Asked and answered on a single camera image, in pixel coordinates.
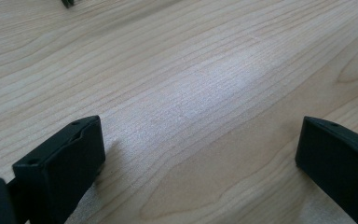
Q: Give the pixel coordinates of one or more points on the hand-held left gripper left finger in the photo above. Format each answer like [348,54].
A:
[59,174]

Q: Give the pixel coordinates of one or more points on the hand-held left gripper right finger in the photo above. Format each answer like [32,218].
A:
[338,168]

